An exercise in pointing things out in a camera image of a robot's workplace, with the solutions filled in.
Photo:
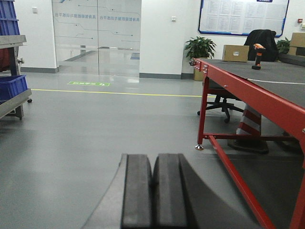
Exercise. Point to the orange white traffic cone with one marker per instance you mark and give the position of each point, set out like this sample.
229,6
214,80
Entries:
250,124

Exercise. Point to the red metal table frame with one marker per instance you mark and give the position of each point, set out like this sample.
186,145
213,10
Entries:
267,91

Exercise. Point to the blue framed notice board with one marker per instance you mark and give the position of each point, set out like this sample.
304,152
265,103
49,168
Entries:
240,17

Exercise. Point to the frosted glass double door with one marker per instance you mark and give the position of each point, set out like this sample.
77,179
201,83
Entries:
97,36

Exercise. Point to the brown cardboard package box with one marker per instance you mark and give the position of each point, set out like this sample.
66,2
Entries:
235,53

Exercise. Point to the grey metal trolley rack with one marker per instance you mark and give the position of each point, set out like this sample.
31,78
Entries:
14,106

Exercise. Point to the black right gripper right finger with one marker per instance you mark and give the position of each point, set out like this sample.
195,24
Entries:
183,201

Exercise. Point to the blue plastic storage bin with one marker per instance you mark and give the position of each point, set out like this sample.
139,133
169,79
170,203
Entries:
11,86

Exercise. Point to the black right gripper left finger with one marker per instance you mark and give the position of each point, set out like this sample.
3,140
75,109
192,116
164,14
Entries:
127,202

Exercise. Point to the green potted plant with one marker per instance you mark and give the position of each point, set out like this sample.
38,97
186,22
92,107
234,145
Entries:
199,47
283,45

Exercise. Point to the stacked blue crates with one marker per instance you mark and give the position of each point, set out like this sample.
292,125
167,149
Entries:
8,19

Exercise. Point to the large cardboard box right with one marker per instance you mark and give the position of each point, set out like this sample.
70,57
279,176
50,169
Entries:
297,44

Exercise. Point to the orange black barcode scanner gun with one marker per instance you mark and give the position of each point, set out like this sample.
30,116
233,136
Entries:
259,49

